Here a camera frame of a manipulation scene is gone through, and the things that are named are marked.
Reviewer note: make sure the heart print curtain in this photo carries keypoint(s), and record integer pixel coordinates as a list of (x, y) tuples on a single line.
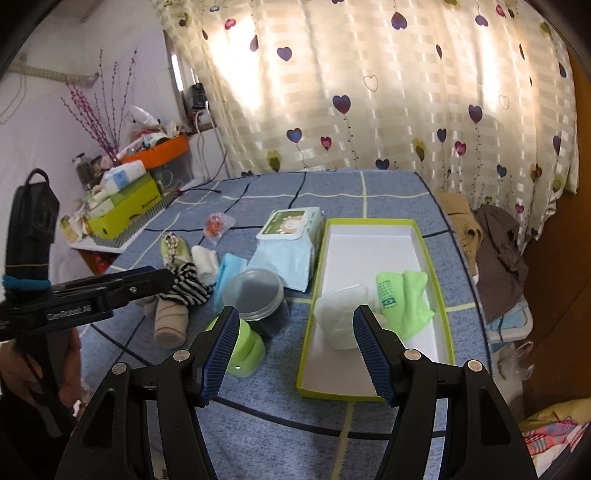
[(369, 115)]

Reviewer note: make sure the person's left hand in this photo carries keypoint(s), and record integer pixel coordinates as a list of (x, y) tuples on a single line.
[(73, 360)]

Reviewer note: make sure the white and blue tissue pack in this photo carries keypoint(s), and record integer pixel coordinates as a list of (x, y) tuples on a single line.
[(122, 175)]

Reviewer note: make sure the clear bin with orange lid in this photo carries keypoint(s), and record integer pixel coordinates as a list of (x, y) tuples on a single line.
[(161, 152)]

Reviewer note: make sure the brown garment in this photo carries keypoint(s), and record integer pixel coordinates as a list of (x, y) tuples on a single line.
[(498, 258)]

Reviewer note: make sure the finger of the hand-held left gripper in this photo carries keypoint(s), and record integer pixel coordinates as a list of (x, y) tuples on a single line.
[(92, 279), (147, 286)]

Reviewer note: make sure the green cardboard box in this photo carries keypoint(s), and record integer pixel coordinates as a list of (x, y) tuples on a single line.
[(124, 210)]

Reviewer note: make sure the black and white striped sock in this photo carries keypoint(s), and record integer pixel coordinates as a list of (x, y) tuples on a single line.
[(190, 291)]

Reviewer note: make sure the black device on windowsill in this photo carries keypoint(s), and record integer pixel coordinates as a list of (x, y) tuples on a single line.
[(198, 97)]

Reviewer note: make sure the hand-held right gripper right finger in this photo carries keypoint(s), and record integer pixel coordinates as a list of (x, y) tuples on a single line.
[(373, 357)]

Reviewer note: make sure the green cloth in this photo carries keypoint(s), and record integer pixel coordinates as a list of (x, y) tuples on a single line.
[(408, 295)]

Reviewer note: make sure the white plastic bag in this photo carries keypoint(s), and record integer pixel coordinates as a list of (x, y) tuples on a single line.
[(141, 117)]

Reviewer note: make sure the blue plaid bed sheet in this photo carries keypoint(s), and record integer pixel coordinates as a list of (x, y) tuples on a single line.
[(378, 198)]

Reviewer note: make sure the beige sock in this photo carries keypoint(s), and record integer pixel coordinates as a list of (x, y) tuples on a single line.
[(170, 325)]

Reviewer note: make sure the purple decorative branches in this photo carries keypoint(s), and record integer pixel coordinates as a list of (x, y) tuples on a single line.
[(99, 134)]

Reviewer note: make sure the white fluffy cloth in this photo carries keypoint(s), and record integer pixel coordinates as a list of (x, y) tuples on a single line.
[(337, 318)]

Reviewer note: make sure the white rolled towel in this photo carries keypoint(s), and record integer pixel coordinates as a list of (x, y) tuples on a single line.
[(205, 265)]

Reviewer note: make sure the striped pattern box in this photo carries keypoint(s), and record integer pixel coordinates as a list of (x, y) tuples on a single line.
[(134, 233)]

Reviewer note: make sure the clear plastic bag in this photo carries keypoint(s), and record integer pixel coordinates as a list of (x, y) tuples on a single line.
[(515, 360)]

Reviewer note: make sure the white wall pipe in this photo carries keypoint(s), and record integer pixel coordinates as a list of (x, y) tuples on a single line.
[(51, 76)]

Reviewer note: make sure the green towel with patterned trim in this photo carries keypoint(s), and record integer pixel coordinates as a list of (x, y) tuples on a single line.
[(182, 251)]

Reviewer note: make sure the green-rimmed white box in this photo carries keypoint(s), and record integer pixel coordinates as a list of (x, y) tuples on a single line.
[(369, 258)]

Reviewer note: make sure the green round device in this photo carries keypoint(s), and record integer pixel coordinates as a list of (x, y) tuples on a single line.
[(247, 353)]

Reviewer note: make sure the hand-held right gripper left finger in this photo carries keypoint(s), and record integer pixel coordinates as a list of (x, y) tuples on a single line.
[(220, 355)]

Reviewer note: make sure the wet wipes pack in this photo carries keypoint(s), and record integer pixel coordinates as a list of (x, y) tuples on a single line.
[(286, 258)]

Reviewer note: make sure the wooden wardrobe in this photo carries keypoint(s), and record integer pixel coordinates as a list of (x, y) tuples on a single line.
[(563, 300)]

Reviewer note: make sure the beige knit garment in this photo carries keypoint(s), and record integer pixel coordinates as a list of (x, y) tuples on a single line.
[(457, 217)]

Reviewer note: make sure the pink plaid blanket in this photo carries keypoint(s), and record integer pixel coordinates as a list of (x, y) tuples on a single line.
[(549, 443)]

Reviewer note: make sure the white plastic basket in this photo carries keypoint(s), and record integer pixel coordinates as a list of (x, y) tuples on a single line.
[(512, 323)]

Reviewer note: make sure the orange toy in plastic bag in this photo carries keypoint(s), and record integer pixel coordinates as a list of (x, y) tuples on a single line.
[(214, 226)]

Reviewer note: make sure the blue face masks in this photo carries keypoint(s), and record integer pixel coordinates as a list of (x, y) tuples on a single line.
[(228, 277)]

